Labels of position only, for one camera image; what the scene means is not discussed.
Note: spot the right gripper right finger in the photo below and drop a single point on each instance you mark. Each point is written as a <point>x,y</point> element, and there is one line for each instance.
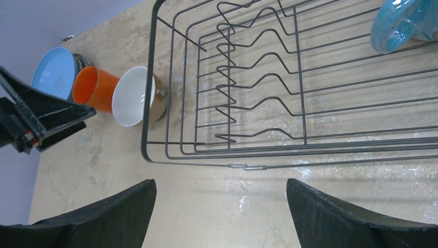
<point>322,220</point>

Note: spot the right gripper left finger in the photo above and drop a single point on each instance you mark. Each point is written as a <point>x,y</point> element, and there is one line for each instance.
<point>120,220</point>

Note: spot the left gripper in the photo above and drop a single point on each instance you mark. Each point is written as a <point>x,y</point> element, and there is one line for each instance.
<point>31,119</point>

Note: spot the light blue plate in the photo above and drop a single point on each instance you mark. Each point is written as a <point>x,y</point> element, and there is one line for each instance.
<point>56,73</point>

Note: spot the orange cup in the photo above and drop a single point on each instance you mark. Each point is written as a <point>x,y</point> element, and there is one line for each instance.
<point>95,87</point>

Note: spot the beige floral bowl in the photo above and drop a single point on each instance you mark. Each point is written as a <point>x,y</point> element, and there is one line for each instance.
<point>129,98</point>

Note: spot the blue butterfly mug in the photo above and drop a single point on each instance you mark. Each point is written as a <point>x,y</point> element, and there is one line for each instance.
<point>399,21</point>

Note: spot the black wire dish rack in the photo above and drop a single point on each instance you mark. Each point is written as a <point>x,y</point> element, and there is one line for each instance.
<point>259,85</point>

